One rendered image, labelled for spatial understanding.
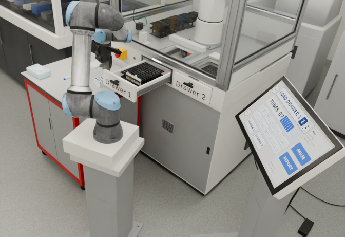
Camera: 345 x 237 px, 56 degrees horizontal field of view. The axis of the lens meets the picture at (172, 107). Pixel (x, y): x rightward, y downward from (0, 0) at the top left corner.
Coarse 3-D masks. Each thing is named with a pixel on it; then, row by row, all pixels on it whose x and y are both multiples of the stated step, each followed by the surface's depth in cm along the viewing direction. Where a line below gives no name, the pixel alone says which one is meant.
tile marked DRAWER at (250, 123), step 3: (252, 117) 154; (246, 120) 156; (249, 120) 155; (252, 120) 153; (246, 123) 155; (249, 123) 153; (252, 123) 152; (255, 123) 150; (246, 126) 154; (249, 126) 152; (252, 126) 151; (255, 126) 149; (249, 129) 151; (252, 129) 150; (255, 129) 148; (249, 132) 150; (252, 132) 149
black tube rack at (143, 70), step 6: (138, 66) 216; (144, 66) 216; (150, 66) 217; (132, 72) 207; (138, 72) 214; (144, 72) 209; (150, 72) 209; (156, 72) 210; (162, 72) 212; (144, 78) 202; (150, 78) 207; (156, 78) 210
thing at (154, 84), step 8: (136, 64) 220; (152, 64) 223; (112, 72) 206; (120, 72) 211; (168, 72) 215; (152, 80) 202; (160, 80) 207; (168, 80) 214; (144, 88) 198; (152, 88) 204
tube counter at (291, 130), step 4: (280, 112) 143; (284, 112) 141; (276, 116) 143; (280, 116) 141; (284, 116) 140; (288, 116) 138; (280, 120) 140; (284, 120) 138; (288, 120) 137; (284, 124) 137; (288, 124) 136; (292, 124) 134; (284, 128) 136; (288, 128) 134; (292, 128) 133; (296, 128) 131; (288, 132) 133; (292, 132) 132; (296, 132) 130; (292, 136) 131; (296, 136) 129; (300, 136) 128; (292, 140) 129
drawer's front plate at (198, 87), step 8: (176, 72) 206; (176, 80) 208; (184, 80) 203; (192, 80) 199; (184, 88) 206; (192, 88) 202; (200, 88) 197; (208, 88) 193; (192, 96) 204; (200, 96) 199; (208, 96) 195
